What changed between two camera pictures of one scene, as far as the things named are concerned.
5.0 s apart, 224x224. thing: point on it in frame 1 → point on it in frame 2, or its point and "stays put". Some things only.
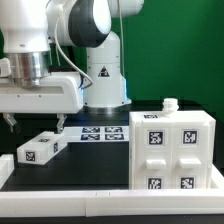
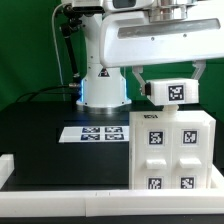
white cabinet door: x=153 y=156 stays put
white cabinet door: x=190 y=155 stays put
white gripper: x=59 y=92 → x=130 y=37
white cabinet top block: x=42 y=149 → x=167 y=91
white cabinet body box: x=170 y=149 stays put
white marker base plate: x=92 y=134 stays put
